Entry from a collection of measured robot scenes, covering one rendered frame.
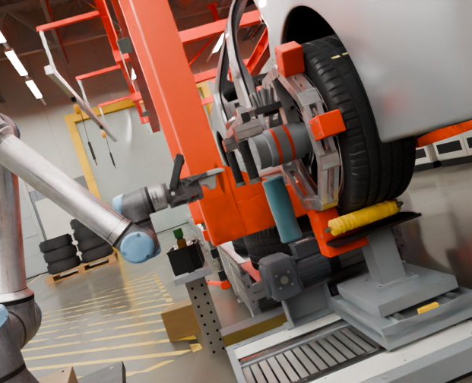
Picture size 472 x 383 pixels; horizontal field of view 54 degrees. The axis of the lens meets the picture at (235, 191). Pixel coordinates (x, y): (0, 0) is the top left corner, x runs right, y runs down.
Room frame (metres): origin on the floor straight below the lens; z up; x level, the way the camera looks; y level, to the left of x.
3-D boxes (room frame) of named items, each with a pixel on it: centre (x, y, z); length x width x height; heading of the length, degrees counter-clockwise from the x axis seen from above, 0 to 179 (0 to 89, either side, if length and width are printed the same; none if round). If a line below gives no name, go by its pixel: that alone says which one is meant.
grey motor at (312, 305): (2.04, -0.20, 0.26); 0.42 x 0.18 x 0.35; 98
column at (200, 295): (2.27, 0.33, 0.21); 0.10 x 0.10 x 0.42; 8
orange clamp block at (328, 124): (1.42, -0.33, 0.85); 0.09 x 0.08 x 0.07; 8
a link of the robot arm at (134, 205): (1.48, 0.33, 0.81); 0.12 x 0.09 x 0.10; 98
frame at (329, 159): (1.74, -0.28, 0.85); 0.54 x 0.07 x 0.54; 8
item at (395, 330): (1.76, -0.45, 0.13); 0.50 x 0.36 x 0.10; 8
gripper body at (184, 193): (1.50, 0.16, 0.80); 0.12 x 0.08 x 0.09; 98
